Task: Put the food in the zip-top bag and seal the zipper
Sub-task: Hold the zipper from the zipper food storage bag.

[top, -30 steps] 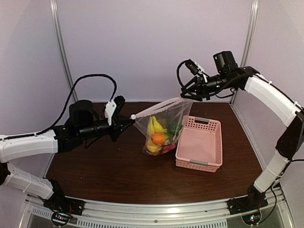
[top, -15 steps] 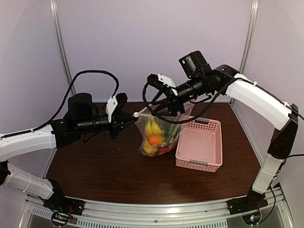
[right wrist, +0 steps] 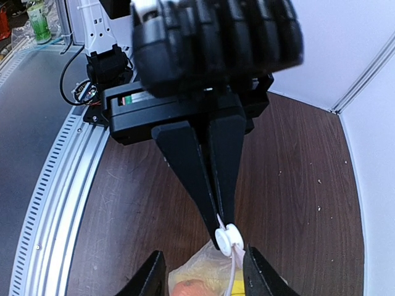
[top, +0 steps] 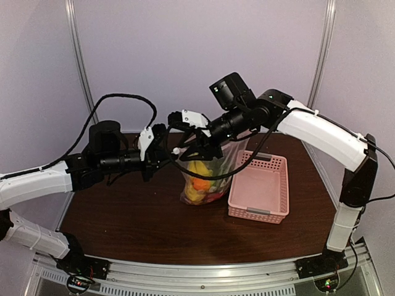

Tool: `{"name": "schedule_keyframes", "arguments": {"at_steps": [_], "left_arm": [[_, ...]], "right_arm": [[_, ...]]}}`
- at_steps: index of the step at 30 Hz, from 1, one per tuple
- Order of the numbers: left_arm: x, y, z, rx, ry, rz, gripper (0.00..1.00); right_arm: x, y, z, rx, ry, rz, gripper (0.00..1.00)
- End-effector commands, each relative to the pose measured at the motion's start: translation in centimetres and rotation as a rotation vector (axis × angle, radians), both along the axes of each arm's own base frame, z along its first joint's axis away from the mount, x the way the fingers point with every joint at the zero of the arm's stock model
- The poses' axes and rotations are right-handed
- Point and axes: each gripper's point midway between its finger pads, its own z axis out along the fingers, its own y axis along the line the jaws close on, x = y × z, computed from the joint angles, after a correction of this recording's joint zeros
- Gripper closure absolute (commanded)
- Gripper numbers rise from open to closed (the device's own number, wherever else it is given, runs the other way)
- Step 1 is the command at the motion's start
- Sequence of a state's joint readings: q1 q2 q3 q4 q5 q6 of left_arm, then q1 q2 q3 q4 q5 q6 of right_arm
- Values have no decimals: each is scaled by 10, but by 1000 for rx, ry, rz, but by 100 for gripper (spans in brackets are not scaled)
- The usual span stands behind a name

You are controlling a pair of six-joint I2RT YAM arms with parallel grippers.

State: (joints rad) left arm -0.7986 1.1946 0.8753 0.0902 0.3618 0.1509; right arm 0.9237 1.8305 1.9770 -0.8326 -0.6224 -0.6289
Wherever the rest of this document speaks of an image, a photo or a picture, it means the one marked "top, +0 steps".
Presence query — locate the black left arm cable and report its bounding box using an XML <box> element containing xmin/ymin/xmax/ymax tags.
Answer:
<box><xmin>0</xmin><ymin>93</ymin><xmax>157</xmax><ymax>179</ymax></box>

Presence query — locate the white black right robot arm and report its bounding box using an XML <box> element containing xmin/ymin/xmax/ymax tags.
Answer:
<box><xmin>179</xmin><ymin>72</ymin><xmax>378</xmax><ymax>273</ymax></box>

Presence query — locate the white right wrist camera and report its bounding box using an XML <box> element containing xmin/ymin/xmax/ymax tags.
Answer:
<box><xmin>167</xmin><ymin>109</ymin><xmax>209</xmax><ymax>130</ymax></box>

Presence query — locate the pink perforated plastic basket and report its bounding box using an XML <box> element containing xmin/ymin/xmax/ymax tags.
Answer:
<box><xmin>228</xmin><ymin>152</ymin><xmax>289</xmax><ymax>224</ymax></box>

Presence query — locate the yellow toy lemon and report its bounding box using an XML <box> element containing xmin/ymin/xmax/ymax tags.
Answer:
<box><xmin>184</xmin><ymin>187</ymin><xmax>206</xmax><ymax>205</ymax></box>

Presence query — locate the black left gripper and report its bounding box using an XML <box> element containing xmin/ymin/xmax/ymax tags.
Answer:
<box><xmin>99</xmin><ymin>147</ymin><xmax>178</xmax><ymax>182</ymax></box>

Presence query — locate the green toy bell pepper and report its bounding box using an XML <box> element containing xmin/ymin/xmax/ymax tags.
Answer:
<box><xmin>209</xmin><ymin>157</ymin><xmax>229</xmax><ymax>177</ymax></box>

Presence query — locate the left aluminium corner post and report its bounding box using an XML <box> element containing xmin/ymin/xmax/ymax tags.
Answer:
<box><xmin>64</xmin><ymin>0</ymin><xmax>94</xmax><ymax>113</ymax></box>

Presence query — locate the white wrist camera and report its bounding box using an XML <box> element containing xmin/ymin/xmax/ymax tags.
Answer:
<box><xmin>138</xmin><ymin>123</ymin><xmax>167</xmax><ymax>162</ymax></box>
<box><xmin>167</xmin><ymin>109</ymin><xmax>209</xmax><ymax>130</ymax></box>

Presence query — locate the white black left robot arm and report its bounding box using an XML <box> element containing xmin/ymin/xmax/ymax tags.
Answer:
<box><xmin>1</xmin><ymin>120</ymin><xmax>168</xmax><ymax>274</ymax></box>

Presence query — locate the clear zip top bag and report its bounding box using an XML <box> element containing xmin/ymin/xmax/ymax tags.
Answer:
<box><xmin>177</xmin><ymin>139</ymin><xmax>248</xmax><ymax>205</ymax></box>

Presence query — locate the orange toy tangerine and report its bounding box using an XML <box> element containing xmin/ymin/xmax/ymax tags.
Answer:
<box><xmin>192</xmin><ymin>178</ymin><xmax>211</xmax><ymax>191</ymax></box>

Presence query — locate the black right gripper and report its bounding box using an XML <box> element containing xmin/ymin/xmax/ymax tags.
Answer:
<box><xmin>177</xmin><ymin>104</ymin><xmax>250</xmax><ymax>162</ymax></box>

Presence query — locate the circuit board with leds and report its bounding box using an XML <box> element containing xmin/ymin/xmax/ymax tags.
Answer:
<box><xmin>314</xmin><ymin>275</ymin><xmax>339</xmax><ymax>293</ymax></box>
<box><xmin>66</xmin><ymin>275</ymin><xmax>94</xmax><ymax>294</ymax></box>

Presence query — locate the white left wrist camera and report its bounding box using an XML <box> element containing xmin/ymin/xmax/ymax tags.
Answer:
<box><xmin>138</xmin><ymin>123</ymin><xmax>167</xmax><ymax>162</ymax></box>

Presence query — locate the right circuit board with leds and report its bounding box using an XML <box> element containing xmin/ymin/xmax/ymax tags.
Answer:
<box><xmin>314</xmin><ymin>275</ymin><xmax>339</xmax><ymax>293</ymax></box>

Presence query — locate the aluminium corner post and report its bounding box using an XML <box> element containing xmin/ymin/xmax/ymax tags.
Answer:
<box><xmin>64</xmin><ymin>0</ymin><xmax>94</xmax><ymax>113</ymax></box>
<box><xmin>307</xmin><ymin>0</ymin><xmax>336</xmax><ymax>108</ymax></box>

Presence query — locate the red toy apple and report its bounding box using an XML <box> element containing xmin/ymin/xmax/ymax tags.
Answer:
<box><xmin>206</xmin><ymin>192</ymin><xmax>225</xmax><ymax>203</ymax></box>

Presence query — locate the right aluminium corner post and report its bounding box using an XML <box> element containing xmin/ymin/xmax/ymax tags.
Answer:
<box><xmin>307</xmin><ymin>0</ymin><xmax>336</xmax><ymax>108</ymax></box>

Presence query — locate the black right camera cable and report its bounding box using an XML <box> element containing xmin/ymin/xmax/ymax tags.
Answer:
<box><xmin>165</xmin><ymin>107</ymin><xmax>294</xmax><ymax>181</ymax></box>

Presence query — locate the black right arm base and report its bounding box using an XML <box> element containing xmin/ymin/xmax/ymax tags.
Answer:
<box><xmin>294</xmin><ymin>243</ymin><xmax>349</xmax><ymax>279</ymax></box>

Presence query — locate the left circuit board with leds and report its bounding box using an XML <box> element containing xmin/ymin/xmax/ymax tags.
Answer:
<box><xmin>66</xmin><ymin>275</ymin><xmax>94</xmax><ymax>294</ymax></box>

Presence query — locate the aluminium front rail frame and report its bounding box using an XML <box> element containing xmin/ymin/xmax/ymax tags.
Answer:
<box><xmin>22</xmin><ymin>242</ymin><xmax>384</xmax><ymax>295</ymax></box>

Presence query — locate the yellow toy banana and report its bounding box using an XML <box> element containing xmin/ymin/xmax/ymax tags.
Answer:
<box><xmin>188</xmin><ymin>160</ymin><xmax>212</xmax><ymax>177</ymax></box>

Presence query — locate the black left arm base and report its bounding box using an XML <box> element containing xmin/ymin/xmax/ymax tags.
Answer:
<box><xmin>54</xmin><ymin>232</ymin><xmax>110</xmax><ymax>280</ymax></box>

